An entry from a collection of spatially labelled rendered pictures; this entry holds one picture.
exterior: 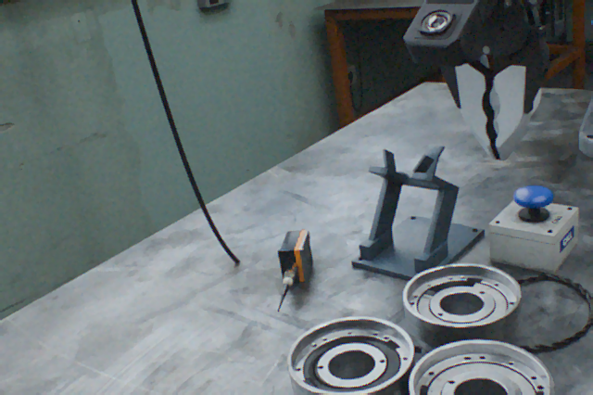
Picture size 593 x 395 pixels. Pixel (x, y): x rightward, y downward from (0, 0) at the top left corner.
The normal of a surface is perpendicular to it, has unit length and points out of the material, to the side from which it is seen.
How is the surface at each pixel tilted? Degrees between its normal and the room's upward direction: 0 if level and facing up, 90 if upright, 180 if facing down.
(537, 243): 90
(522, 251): 90
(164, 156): 90
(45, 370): 0
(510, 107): 90
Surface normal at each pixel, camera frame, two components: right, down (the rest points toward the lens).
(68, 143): 0.76, 0.14
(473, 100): -0.63, 0.40
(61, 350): -0.15, -0.91
